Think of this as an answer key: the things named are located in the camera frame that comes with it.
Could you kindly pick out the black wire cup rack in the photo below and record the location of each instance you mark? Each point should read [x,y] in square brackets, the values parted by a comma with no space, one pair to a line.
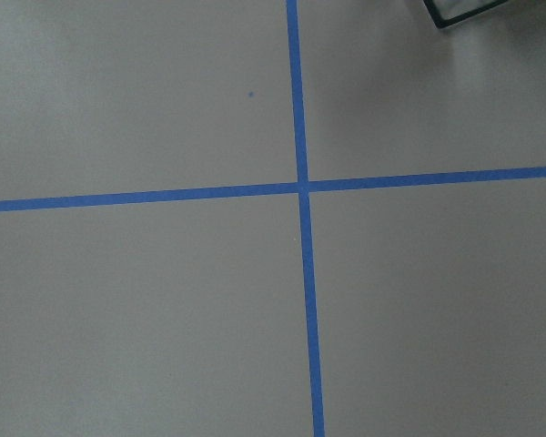
[445,13]

